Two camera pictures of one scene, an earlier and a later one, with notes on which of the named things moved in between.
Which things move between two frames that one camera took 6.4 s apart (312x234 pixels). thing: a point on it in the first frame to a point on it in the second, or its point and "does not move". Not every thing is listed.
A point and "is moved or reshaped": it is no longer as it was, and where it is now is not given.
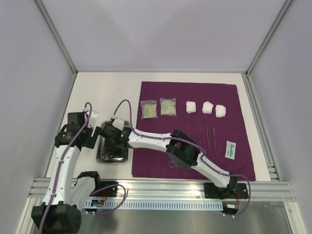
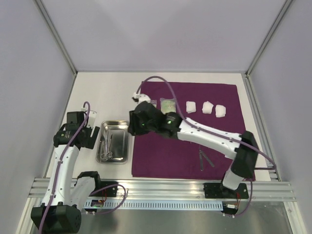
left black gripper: (90, 140) does not move
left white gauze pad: (191, 107) does not move
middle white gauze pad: (207, 107) does not move
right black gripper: (112, 145) to (133, 123)
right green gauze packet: (168, 107) does not move
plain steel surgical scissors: (171, 164) is moved or reshaped
